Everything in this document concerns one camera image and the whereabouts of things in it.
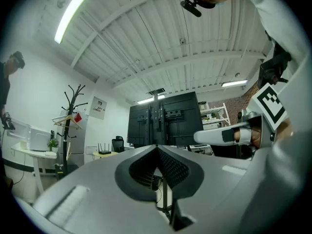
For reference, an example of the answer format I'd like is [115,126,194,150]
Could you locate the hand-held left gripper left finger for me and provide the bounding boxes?
[14,144,175,234]

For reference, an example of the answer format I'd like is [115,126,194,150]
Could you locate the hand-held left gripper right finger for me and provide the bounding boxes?
[157,130,310,234]

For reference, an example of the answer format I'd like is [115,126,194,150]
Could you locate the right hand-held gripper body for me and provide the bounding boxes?
[243,82,286,149]

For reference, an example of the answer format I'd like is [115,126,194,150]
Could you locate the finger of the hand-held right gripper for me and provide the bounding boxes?
[193,127,252,146]

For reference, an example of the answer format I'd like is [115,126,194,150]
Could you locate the person's right forearm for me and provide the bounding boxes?
[276,117,295,141]

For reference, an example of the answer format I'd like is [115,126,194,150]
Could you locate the person's right hand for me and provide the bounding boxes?
[251,129,263,146]

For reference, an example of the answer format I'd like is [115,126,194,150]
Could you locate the white shelf rack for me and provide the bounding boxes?
[198,102,232,131]

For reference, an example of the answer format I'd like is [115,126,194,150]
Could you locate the black chest-mounted monitor rig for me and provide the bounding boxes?
[258,44,293,85]

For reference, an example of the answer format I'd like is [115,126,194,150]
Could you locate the black router with antennas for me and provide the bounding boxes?
[97,142,112,155]

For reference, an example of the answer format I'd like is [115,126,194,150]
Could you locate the black coat rack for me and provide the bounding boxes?
[55,83,89,181]

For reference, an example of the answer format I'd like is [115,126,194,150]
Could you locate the white refrigerator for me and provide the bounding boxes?
[59,109,89,168]

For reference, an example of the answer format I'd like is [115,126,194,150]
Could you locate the black office chair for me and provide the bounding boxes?
[111,135,126,154]

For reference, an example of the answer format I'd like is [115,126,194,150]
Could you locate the small potted plant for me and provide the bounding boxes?
[47,138,60,154]

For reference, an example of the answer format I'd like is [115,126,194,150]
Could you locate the white curved desk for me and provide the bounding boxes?
[10,142,59,197]

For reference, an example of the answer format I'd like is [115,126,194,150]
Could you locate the white microwave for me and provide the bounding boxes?
[29,126,52,152]

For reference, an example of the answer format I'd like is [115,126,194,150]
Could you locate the wooden clothes hanger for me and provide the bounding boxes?
[53,114,83,131]

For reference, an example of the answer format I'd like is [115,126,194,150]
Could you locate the person's white shirt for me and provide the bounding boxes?
[240,0,312,141]

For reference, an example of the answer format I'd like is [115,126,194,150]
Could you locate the translucent storage bin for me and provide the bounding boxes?
[9,117,32,143]

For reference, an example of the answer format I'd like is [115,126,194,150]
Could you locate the long ceiling light tube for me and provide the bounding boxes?
[54,0,93,45]

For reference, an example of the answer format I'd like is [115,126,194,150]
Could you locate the white wall poster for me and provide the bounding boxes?
[89,96,108,120]

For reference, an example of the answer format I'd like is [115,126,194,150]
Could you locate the black head camera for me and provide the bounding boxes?
[180,0,203,18]

